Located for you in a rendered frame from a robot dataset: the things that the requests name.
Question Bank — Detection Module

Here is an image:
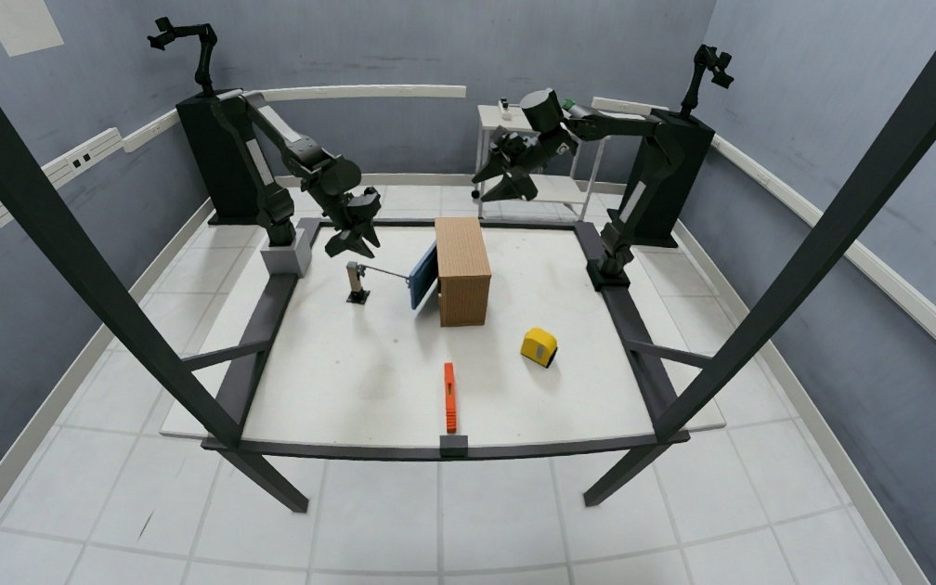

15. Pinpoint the yellow tape measure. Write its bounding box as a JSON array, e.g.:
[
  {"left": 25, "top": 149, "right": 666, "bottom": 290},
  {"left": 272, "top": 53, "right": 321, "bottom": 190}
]
[{"left": 520, "top": 328, "right": 558, "bottom": 369}]

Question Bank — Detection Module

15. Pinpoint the orange spirit level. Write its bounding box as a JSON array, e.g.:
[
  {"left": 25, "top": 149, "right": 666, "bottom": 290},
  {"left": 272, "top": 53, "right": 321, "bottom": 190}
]
[{"left": 444, "top": 363, "right": 456, "bottom": 434}]

